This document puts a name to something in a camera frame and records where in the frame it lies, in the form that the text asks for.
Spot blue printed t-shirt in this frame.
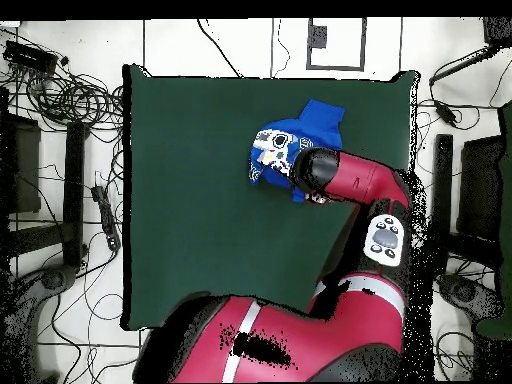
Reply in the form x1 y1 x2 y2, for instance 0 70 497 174
247 98 347 204

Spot black flat panel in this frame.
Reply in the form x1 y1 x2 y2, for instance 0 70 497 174
456 134 506 242
0 113 42 215

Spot dark green table cloth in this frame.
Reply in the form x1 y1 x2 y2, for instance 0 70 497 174
121 63 420 336

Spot black power strip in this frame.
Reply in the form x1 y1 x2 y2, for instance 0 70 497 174
90 184 122 252

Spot black stand bar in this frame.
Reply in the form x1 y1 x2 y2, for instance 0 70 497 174
428 133 455 276
61 120 90 268

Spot dark grey square patch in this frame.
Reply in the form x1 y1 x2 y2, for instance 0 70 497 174
308 24 329 50

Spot grey chair base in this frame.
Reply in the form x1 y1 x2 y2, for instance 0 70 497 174
39 263 78 291
436 273 503 321

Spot black power adapter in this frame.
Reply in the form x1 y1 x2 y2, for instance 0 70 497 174
433 99 458 126

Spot black rod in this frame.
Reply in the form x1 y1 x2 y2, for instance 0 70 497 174
428 44 501 87

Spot black box device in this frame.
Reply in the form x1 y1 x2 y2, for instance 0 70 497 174
3 39 60 74

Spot black speckled box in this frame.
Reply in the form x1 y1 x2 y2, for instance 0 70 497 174
482 16 512 47

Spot grey square floor frame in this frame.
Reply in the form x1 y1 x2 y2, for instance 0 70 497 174
305 16 367 73

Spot coiled black cables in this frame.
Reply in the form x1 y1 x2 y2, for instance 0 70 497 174
23 71 125 131

